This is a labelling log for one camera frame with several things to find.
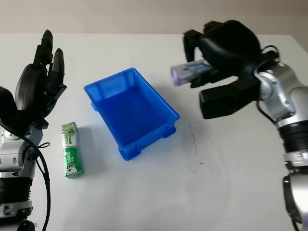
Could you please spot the cylindrical pack with purple end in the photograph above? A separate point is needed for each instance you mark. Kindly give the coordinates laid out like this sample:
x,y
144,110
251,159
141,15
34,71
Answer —
x,y
187,72

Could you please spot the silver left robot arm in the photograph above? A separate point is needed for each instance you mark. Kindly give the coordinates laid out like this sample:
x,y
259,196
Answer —
x,y
13,161

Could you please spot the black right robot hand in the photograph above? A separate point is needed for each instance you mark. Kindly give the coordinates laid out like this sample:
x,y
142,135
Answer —
x,y
231,48

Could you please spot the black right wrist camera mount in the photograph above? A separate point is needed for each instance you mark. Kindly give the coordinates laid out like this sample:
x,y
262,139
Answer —
x,y
223,101

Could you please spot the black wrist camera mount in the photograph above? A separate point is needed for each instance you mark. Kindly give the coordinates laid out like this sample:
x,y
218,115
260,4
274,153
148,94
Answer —
x,y
223,101
8,110

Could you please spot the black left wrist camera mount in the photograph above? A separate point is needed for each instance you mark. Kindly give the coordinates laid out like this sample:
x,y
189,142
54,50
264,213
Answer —
x,y
8,110

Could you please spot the green toothpaste box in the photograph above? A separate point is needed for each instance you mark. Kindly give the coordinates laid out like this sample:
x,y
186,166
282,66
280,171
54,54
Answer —
x,y
72,154

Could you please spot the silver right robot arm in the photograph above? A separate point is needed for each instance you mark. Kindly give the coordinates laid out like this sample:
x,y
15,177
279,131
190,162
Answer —
x,y
291,115

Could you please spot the blue plastic tray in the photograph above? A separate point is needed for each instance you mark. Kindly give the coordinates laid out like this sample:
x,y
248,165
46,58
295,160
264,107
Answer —
x,y
133,108

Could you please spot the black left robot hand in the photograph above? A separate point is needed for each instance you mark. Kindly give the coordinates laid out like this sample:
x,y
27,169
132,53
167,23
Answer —
x,y
30,89

